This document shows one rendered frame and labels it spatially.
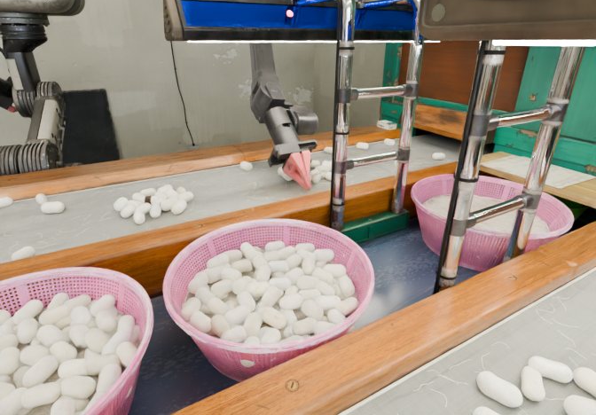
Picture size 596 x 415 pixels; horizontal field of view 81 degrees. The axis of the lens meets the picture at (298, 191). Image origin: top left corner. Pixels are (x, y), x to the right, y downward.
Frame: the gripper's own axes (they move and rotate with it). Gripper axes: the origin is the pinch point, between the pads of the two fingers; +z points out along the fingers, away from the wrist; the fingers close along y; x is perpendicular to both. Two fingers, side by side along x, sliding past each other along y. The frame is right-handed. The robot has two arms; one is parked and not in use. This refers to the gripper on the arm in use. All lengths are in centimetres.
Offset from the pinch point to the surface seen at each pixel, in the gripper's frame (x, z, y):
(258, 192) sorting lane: 5.1, -3.3, -8.8
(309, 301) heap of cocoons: -17.3, 23.6, -17.1
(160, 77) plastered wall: 132, -170, 6
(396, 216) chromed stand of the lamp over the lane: -4.8, 13.3, 13.2
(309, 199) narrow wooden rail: -4.8, 5.1, -3.8
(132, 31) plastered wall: 109, -189, -7
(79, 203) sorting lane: 13.1, -13.1, -42.4
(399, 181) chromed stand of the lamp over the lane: -10.0, 8.0, 13.6
